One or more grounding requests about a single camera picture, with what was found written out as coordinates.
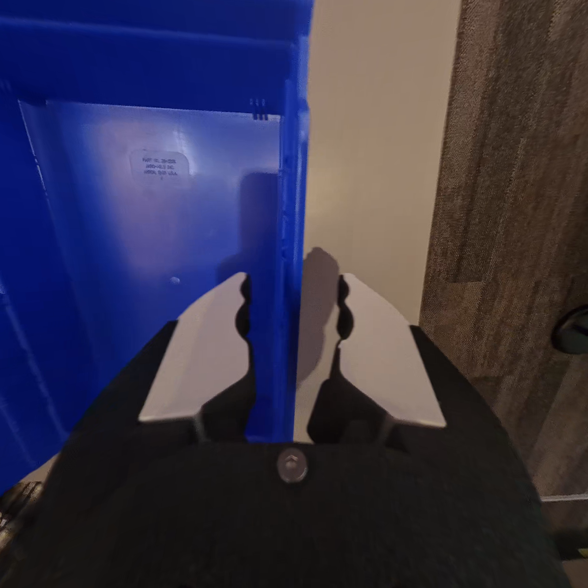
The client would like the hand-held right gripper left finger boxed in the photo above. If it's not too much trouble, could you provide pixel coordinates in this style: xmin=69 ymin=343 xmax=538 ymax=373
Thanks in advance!
xmin=138 ymin=272 xmax=257 ymax=444

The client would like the black chair caster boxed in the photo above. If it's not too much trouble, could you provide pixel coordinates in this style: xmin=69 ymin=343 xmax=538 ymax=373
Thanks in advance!
xmin=551 ymin=305 xmax=588 ymax=354

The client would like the blue plastic bin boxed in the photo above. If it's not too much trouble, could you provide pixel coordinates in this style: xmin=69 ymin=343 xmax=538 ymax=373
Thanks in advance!
xmin=0 ymin=0 xmax=315 ymax=497

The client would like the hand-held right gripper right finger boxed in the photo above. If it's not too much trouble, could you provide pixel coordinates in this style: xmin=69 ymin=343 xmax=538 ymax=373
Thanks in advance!
xmin=307 ymin=273 xmax=447 ymax=444

